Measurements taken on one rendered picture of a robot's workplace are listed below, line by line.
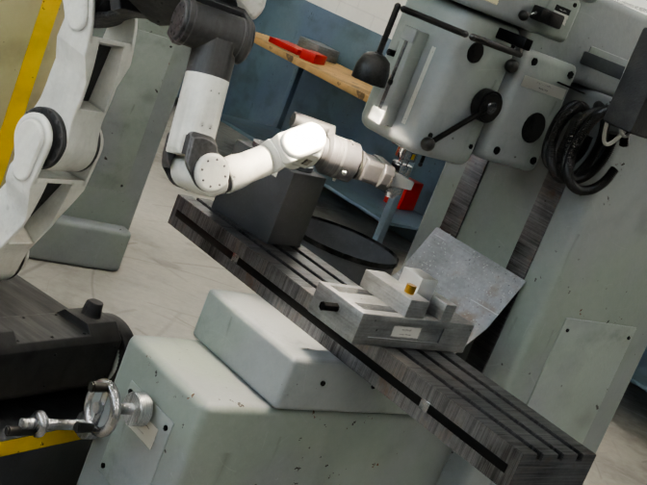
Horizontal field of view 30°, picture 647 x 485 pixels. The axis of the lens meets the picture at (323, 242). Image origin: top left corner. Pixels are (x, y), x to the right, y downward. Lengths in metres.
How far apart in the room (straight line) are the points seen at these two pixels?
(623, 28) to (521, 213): 0.48
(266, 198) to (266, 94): 6.89
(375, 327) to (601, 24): 0.86
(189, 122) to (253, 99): 7.51
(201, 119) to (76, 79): 0.46
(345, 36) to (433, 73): 6.73
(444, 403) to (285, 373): 0.34
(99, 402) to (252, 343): 0.34
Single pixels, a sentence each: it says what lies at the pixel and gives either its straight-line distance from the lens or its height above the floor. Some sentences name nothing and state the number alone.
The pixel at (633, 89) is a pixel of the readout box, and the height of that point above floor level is 1.60.
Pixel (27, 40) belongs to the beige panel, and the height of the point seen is 1.02.
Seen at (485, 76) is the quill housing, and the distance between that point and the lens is 2.58.
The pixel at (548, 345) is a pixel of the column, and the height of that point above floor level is 0.97.
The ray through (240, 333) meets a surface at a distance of 2.59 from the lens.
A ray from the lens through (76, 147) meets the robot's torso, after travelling 2.79.
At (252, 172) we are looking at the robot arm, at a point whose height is 1.17.
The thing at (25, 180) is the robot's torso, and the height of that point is 0.92.
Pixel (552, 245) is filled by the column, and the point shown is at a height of 1.20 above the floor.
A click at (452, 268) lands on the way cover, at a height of 1.04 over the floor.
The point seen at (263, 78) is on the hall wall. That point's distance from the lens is 9.85.
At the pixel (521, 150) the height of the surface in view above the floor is 1.38.
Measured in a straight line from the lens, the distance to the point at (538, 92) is 2.68.
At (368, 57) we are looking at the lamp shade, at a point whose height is 1.47.
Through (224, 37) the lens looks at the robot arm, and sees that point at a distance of 2.41.
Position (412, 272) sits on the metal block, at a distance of 2.55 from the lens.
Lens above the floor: 1.64
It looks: 13 degrees down
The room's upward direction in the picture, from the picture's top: 22 degrees clockwise
